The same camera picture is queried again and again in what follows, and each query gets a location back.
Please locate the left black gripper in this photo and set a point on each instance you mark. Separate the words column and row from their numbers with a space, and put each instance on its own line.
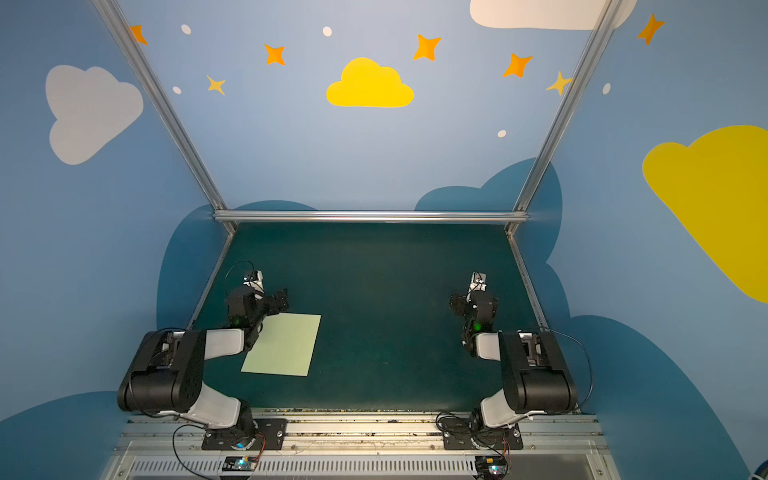
column 273, row 301

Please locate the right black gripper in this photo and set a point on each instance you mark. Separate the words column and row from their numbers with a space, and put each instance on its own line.
column 459, row 303

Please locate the light green paper sheet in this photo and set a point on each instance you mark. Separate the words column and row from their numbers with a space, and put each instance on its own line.
column 285, row 345

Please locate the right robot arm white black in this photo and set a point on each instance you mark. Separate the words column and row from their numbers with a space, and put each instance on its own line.
column 535, row 379

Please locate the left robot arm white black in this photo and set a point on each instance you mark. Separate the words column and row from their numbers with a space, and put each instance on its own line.
column 166, row 375

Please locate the dark green table mat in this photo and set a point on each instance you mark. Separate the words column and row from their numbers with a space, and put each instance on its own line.
column 387, row 338

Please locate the back horizontal aluminium bar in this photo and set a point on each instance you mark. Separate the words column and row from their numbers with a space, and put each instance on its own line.
column 417, row 217

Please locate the right green controller board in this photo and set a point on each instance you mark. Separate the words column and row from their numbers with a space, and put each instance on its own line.
column 493, row 467

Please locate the green controller board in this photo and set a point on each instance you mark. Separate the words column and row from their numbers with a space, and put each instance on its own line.
column 240, row 464
column 493, row 467

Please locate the left green controller board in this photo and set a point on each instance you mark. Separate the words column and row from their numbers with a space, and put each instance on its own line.
column 240, row 464

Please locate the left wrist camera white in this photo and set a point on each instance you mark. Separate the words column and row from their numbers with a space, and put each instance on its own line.
column 255, row 281

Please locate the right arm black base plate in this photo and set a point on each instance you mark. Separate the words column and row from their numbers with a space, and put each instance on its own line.
column 457, row 435

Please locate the right aluminium frame post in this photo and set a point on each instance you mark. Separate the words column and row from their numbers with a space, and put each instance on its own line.
column 591, row 55

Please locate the aluminium frame post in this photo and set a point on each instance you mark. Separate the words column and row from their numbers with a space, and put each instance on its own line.
column 591, row 55
column 114, row 19

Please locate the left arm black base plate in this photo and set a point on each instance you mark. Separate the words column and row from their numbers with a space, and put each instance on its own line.
column 263, row 433

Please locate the left aluminium frame post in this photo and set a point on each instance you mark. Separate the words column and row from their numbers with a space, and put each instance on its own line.
column 114, row 19

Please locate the aluminium front rail bed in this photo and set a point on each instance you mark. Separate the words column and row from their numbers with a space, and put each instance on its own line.
column 363, row 445

